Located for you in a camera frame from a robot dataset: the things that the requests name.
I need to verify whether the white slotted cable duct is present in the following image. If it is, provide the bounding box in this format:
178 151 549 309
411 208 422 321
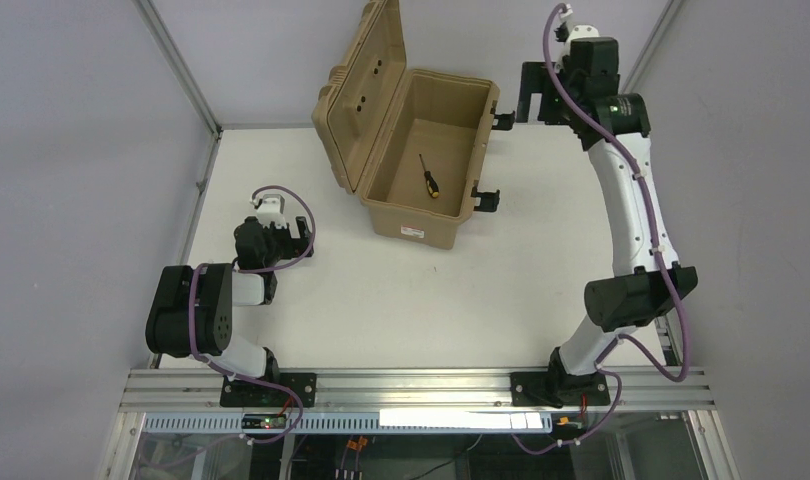
143 408 553 435

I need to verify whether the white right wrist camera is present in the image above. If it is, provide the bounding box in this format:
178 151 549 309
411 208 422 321
555 21 600 45

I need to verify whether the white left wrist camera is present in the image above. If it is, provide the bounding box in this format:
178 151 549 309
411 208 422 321
250 194 289 229

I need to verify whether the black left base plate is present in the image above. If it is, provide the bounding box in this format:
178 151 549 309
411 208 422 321
219 371 317 408

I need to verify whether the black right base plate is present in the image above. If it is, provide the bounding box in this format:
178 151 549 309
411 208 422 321
509 370 611 408

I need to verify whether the black yellow screwdriver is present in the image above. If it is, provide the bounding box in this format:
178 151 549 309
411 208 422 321
418 154 440 198

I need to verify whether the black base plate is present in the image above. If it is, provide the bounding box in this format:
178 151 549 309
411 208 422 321
219 371 317 408
509 370 611 408

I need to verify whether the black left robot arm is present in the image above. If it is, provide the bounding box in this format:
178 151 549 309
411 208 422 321
145 216 313 384

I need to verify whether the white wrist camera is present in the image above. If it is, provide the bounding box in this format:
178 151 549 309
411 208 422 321
555 21 600 45
250 194 289 229

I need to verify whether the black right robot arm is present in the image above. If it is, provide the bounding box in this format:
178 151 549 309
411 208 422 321
516 30 698 404

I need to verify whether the aluminium mounting rail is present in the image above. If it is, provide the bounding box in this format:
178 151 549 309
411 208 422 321
119 366 716 413

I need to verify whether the tan plastic storage bin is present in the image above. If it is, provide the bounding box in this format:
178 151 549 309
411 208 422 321
312 1 514 249

